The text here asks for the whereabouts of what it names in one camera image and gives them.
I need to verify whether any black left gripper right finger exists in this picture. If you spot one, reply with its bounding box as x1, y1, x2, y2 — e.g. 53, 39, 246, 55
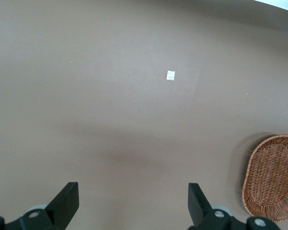
188, 183, 248, 230

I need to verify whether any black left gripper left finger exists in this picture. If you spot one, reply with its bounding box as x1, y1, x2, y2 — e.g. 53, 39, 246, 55
7, 182, 80, 230

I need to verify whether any brown wicker basket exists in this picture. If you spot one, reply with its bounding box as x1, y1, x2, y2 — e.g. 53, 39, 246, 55
241, 134, 288, 223

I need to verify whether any brown table cover sheet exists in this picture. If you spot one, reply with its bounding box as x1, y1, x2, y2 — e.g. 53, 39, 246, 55
0, 0, 288, 230

